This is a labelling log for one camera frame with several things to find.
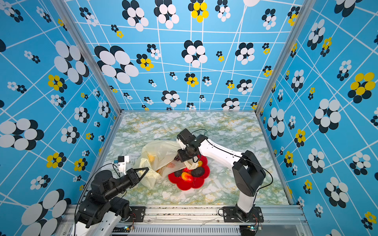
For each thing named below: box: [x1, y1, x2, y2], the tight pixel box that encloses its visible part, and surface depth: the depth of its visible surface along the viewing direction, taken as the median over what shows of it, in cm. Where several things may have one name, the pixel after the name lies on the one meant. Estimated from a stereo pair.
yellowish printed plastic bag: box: [133, 140, 199, 188], surface depth 84 cm
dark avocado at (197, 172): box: [190, 166, 205, 178], surface depth 85 cm
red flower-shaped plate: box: [167, 154, 211, 191], surface depth 84 cm
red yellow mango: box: [181, 172, 193, 182], surface depth 84 cm
